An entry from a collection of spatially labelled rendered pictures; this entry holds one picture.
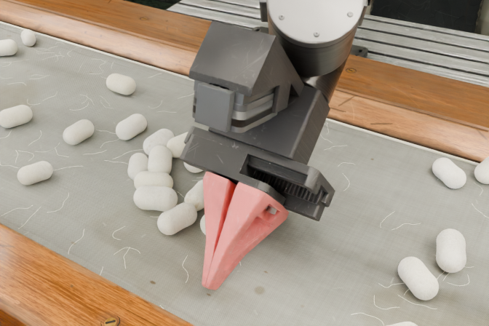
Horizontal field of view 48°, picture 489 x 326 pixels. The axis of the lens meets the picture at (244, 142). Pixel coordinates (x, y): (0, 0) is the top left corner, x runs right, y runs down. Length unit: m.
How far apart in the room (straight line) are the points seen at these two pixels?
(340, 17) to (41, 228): 0.29
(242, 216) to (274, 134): 0.06
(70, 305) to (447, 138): 0.38
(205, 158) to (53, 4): 0.53
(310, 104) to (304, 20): 0.06
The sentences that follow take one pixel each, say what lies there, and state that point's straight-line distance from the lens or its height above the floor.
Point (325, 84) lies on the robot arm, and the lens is 0.40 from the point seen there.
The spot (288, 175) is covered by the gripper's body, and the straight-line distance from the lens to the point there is 0.36.
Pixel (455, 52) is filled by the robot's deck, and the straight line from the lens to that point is 0.96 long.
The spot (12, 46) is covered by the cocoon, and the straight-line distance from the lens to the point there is 0.77.
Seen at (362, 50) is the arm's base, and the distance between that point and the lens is 0.90.
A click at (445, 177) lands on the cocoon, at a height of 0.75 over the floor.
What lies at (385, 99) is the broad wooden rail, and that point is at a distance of 0.59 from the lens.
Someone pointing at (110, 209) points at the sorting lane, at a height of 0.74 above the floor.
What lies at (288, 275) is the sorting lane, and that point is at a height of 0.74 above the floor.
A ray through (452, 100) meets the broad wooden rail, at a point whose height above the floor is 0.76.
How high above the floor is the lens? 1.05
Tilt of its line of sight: 35 degrees down
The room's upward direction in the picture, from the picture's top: straight up
